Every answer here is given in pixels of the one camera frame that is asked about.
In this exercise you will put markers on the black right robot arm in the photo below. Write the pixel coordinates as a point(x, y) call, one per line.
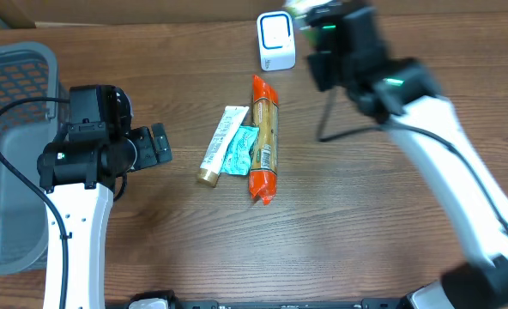
point(405, 101)

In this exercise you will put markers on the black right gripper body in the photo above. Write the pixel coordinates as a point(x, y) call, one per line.
point(330, 69)

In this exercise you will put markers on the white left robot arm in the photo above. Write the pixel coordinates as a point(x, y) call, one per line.
point(79, 175)

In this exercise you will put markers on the teal snack packet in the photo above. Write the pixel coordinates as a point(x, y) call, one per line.
point(237, 160)

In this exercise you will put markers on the green tea drink pouch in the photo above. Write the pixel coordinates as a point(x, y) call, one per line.
point(299, 10)

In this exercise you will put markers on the orange biscuit pack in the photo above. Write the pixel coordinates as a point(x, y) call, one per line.
point(264, 153)

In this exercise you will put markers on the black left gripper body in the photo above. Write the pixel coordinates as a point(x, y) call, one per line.
point(148, 153)

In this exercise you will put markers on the white barcode scanner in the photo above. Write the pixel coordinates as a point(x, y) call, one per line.
point(276, 41)

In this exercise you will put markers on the grey plastic basket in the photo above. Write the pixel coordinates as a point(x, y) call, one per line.
point(28, 70)

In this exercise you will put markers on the white tube with gold cap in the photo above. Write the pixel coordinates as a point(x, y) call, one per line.
point(226, 129)

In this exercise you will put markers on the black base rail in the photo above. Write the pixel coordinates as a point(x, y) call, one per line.
point(366, 303)

